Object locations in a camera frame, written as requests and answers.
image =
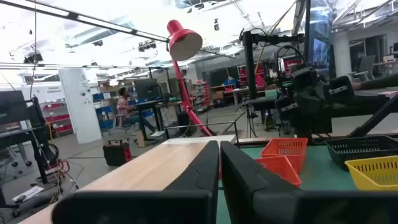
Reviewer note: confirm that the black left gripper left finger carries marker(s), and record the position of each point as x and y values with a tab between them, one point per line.
186	205

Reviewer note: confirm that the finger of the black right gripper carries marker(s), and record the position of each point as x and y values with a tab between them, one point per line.
286	109
342	87

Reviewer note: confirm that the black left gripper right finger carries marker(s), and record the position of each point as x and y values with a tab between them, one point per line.
264	205

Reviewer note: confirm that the orange plastic basket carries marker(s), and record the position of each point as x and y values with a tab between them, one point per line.
284	147
280	169

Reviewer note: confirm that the yellow plastic basket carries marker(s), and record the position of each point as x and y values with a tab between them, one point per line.
373	174

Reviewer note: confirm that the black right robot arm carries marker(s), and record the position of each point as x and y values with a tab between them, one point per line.
357	105

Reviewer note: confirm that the person's forearm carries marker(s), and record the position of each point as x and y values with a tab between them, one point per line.
379	81

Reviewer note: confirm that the grey office chair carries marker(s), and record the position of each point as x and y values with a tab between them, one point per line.
365	67

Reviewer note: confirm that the large blue display screen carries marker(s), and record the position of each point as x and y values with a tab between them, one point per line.
320	37

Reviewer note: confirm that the green table mat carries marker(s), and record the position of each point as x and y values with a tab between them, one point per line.
320	168

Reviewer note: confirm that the black plastic basket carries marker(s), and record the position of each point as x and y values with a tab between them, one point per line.
357	146

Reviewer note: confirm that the black and red case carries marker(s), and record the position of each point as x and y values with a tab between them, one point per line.
116	154

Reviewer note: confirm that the black office desk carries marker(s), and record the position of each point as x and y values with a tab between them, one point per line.
152	107

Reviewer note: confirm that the person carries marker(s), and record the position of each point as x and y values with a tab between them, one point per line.
122	104

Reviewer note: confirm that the black computer monitor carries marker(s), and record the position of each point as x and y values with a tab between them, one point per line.
147	89
12	107

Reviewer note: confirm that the red desk lamp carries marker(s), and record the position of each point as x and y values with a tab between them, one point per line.
183	40

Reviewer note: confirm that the white square pillar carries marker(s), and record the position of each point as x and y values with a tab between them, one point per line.
81	105

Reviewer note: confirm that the black ceiling spotlight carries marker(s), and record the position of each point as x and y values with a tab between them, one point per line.
33	58
147	45

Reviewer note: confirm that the shelving with red bins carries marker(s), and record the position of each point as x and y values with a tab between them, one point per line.
59	119

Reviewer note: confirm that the black desk stand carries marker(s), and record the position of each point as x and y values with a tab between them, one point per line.
37	137

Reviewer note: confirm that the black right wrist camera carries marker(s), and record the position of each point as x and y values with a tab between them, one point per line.
303	79

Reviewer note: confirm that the black metal table frame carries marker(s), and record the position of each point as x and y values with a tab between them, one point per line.
373	119

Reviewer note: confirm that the black metal post stand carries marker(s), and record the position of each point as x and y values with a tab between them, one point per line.
249	68

